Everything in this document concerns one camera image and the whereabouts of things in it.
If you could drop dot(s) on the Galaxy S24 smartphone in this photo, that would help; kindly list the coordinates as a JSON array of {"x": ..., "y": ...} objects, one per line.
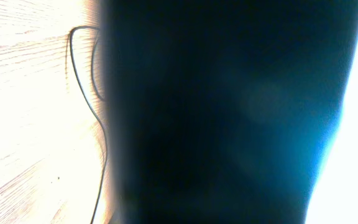
[{"x": 220, "y": 110}]

